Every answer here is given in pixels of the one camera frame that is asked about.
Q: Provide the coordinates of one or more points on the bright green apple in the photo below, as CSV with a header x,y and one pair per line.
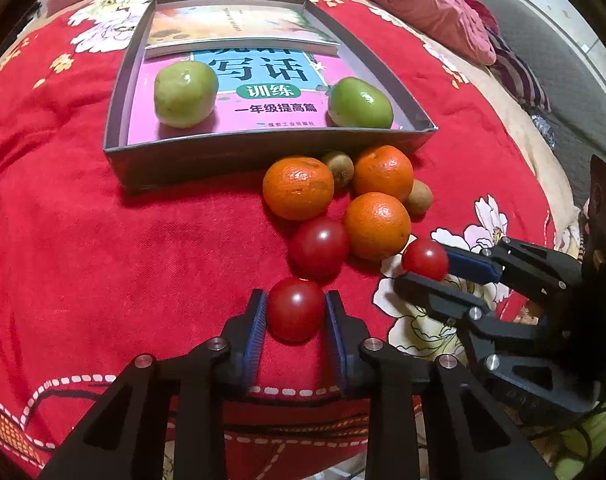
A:
x,y
361,102

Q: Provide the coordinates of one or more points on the kiwi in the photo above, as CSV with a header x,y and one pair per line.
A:
x,y
339,167
419,199

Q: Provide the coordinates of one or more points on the orange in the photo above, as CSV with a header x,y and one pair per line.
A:
x,y
378,225
298,187
383,172

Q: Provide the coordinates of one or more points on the silver foil wrapper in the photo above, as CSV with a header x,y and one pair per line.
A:
x,y
543,129

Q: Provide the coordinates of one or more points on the red tomato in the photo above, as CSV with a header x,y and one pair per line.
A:
x,y
424,259
295,310
318,247

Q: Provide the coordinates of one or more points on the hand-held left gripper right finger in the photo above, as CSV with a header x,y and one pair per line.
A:
x,y
335,335

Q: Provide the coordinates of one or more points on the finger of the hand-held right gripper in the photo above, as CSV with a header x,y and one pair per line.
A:
x,y
470,262
443,300

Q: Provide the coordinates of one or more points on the grey cardboard box tray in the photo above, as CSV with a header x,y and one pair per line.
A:
x,y
183,160

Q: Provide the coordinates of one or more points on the yellow orange book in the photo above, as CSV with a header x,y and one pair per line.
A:
x,y
233,25

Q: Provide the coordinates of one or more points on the striped pillow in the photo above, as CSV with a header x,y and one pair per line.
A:
x,y
518,75

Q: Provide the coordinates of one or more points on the grey headboard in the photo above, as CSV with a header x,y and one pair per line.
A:
x,y
558,35

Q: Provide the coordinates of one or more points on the pale green apple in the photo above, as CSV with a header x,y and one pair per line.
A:
x,y
185,92

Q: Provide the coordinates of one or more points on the pink book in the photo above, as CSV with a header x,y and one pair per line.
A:
x,y
273,115

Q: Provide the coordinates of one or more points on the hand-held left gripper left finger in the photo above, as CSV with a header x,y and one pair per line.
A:
x,y
257,330

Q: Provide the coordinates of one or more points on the red floral blanket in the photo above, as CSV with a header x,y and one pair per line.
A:
x,y
108,260

